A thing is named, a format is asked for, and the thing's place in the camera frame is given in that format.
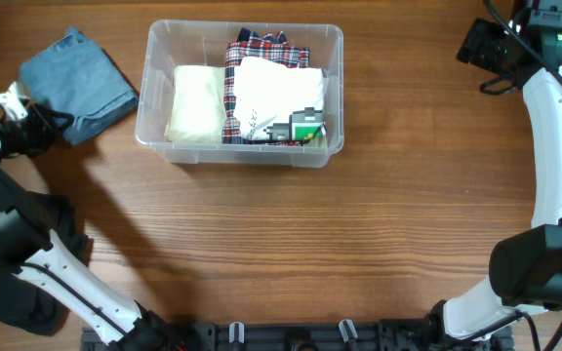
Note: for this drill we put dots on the cream cloth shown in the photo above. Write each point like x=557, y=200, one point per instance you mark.
x=198, y=111

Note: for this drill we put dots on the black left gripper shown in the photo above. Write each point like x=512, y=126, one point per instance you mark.
x=51, y=115

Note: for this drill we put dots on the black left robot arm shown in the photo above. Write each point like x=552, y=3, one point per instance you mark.
x=32, y=251

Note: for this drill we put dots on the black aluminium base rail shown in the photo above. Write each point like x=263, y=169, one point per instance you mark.
x=385, y=335

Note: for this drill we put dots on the blue denim jeans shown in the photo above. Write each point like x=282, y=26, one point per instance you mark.
x=75, y=76

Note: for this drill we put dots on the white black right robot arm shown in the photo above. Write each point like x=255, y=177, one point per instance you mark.
x=524, y=53

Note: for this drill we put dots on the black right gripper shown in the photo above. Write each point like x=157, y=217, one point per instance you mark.
x=480, y=42

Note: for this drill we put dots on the white printed t-shirt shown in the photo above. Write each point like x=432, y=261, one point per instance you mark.
x=274, y=102

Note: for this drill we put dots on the red navy plaid shirt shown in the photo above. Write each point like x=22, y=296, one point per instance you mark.
x=272, y=47

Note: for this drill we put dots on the black garment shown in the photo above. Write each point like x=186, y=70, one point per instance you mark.
x=26, y=307

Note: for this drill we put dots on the clear plastic storage bin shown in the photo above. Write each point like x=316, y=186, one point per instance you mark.
x=173, y=42

